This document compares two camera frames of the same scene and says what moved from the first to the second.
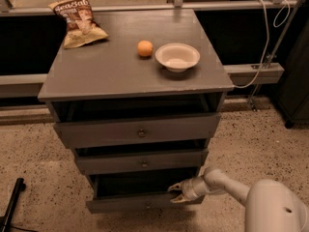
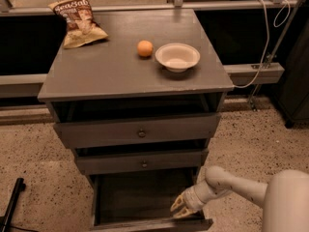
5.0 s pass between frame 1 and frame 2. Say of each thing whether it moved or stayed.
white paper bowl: stayed
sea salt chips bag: stayed
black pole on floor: stayed
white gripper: moved
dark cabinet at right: stayed
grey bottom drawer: moved
